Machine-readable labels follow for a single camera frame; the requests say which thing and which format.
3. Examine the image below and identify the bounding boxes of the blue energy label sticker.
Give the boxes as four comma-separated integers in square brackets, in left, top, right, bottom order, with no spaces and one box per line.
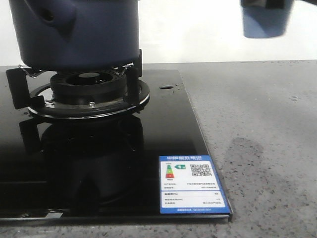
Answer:
[159,155,231,215]

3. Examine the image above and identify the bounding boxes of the dark blue cooking pot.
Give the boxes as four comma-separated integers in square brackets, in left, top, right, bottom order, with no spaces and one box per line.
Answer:
[9,0,139,71]

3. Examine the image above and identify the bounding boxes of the right burner with pot support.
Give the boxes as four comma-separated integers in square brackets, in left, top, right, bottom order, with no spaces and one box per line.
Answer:
[6,53,150,120]

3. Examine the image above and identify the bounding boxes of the black glass gas stove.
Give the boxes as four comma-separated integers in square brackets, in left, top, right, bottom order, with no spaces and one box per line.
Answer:
[0,70,232,225]

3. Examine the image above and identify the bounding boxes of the light blue ribbed plastic cup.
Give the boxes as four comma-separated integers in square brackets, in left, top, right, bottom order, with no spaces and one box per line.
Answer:
[241,0,293,39]

